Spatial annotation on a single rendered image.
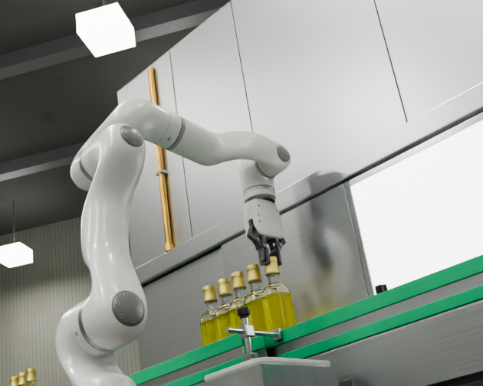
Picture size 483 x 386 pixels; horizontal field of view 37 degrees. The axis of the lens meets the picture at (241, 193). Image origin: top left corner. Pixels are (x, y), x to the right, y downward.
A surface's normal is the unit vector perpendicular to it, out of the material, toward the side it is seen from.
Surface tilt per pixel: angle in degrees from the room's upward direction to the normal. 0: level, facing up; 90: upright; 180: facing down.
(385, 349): 90
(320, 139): 90
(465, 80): 90
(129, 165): 130
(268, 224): 94
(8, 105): 180
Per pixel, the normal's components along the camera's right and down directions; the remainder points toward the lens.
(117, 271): 0.40, -0.80
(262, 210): 0.60, -0.42
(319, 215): -0.71, -0.20
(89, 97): 0.14, 0.90
